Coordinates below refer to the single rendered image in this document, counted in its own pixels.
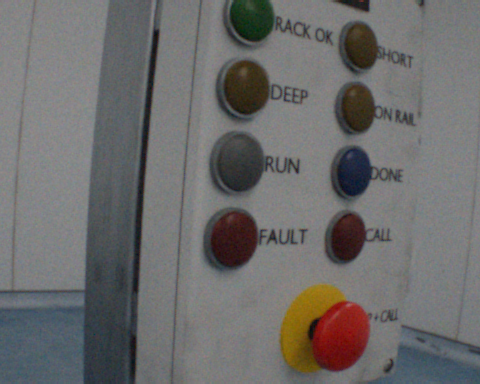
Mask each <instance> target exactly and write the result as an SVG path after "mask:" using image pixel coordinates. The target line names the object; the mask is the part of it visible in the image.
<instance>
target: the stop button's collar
mask: <svg viewBox="0 0 480 384"><path fill-rule="evenodd" d="M346 299H347V298H346V297H345V295H344V293H342V292H341V291H340V290H339V289H337V287H335V286H332V285H329V284H318V285H314V286H311V287H309V288H307V289H306V290H304V291H303V292H302V293H301V294H300V295H298V296H297V297H296V298H295V299H294V300H293V302H292V303H291V305H290V306H289V308H288V310H287V312H286V314H285V317H284V318H283V322H282V326H281V331H280V346H281V354H282V357H283V358H284V360H285V362H286V363H287V364H288V365H289V366H290V367H292V369H293V370H298V371H300V372H302V373H307V374H308V373H313V372H317V371H320V370H321V367H320V366H319V365H318V364H317V363H316V362H315V359H314V358H313V357H314V354H313V349H312V342H310V341H309V339H308V337H309V335H308V331H309V327H310V324H311V322H312V321H314V320H315V319H316V318H318V317H322V315H323V314H324V313H325V311H326V310H327V309H328V308H329V307H331V306H332V305H334V304H335V303H338V302H341V301H346ZM397 310H398V308H396V316H395V319H393V309H392V316H391V318H390V316H389V314H391V310H390V309H389V312H388V316H387V318H386V319H385V320H382V316H381V318H380V320H381V321H382V322H385V321H386V322H387V320H388V318H389V321H394V320H398V318H397Z"/></svg>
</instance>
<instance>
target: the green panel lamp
mask: <svg viewBox="0 0 480 384"><path fill-rule="evenodd" d="M231 24H232V27H233V28H234V30H235V32H236V33H237V34H238V35H239V36H240V37H241V38H243V39H244V40H246V41H248V42H252V43H256V42H259V41H261V40H263V39H264V38H265V37H268V35H269V34H270V33H271V31H272V30H273V28H274V25H273V24H274V11H273V8H272V6H271V3H270V2H269V1H268V0H233V1H232V7H231Z"/></svg>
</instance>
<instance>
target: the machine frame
mask: <svg viewBox="0 0 480 384"><path fill-rule="evenodd" d="M157 5H158V0H109V7H108V9H107V21H106V28H105V33H104V47H103V50H102V59H101V72H100V74H99V86H98V99H97V102H96V113H95V127H94V139H93V143H92V155H91V168H90V183H89V196H88V211H87V219H88V224H87V239H86V252H85V256H86V266H85V279H84V280H85V293H84V302H85V306H84V332H83V335H84V345H83V350H84V358H83V364H84V370H83V378H84V383H83V384H135V379H136V356H137V349H136V344H137V337H135V336H133V335H132V334H131V330H132V319H131V318H132V305H133V295H132V293H133V292H139V281H140V278H139V268H140V255H141V242H142V237H141V228H142V215H143V201H144V188H145V175H146V162H147V148H148V136H149V134H150V122H151V108H152V96H153V88H154V83H155V70H156V58H157V52H158V45H159V33H160V32H155V18H156V7H157Z"/></svg>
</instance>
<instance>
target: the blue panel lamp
mask: <svg viewBox="0 0 480 384"><path fill-rule="evenodd" d="M341 158H342V159H341V161H340V164H339V168H338V181H339V184H340V186H341V188H342V190H343V191H344V192H345V193H346V195H348V196H357V195H359V194H362V192H363V191H364V190H365V189H366V188H367V187H368V185H369V183H370V180H371V175H372V167H371V162H370V159H369V157H368V156H367V154H366V153H365V152H364V151H362V150H360V149H359V148H351V149H349V150H347V151H346V152H345V153H344V154H343V156H342V157H341Z"/></svg>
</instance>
